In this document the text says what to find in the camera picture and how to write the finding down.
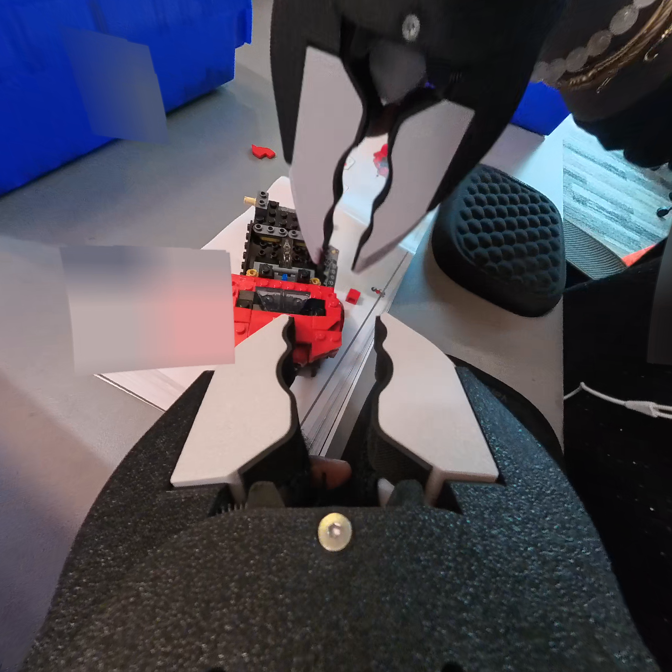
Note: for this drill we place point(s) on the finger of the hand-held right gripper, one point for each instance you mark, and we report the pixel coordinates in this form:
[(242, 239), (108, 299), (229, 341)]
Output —
[(315, 147), (420, 173)]

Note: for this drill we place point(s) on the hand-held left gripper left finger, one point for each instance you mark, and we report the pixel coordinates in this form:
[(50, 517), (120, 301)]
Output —
[(241, 420)]

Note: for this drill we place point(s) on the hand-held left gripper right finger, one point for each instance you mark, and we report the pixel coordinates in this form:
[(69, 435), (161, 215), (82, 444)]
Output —
[(435, 420)]

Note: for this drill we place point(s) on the red lego car body section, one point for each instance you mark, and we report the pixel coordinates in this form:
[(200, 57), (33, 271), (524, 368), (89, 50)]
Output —
[(315, 336)]

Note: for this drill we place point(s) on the small red lego tile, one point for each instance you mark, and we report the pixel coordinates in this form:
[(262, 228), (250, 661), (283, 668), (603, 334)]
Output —
[(353, 296)]

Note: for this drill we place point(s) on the blue plastic bin with divider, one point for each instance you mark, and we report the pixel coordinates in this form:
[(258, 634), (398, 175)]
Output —
[(42, 105)]

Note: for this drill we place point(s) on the person's right forearm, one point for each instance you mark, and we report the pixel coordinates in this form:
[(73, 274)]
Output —
[(619, 120)]

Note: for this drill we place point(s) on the angled red lego piece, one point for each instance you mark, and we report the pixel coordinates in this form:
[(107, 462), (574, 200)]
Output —
[(260, 152)]

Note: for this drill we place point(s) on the person's left hand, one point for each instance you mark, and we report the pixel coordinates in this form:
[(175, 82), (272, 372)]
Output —
[(330, 472)]

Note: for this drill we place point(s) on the black honeycomb seat cushion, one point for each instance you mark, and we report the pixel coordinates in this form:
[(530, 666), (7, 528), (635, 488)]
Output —
[(498, 241)]

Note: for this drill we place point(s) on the white instruction booklet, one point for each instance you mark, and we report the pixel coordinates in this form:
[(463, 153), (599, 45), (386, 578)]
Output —
[(362, 325)]

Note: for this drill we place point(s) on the black mesh chair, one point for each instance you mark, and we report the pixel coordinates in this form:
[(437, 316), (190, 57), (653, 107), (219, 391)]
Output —
[(593, 252)]

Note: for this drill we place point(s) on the dark cloth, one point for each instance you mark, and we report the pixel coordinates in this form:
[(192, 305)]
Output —
[(619, 525)]

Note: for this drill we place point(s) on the orange traffic cone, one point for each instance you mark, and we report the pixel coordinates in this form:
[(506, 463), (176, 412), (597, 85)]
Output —
[(638, 256)]

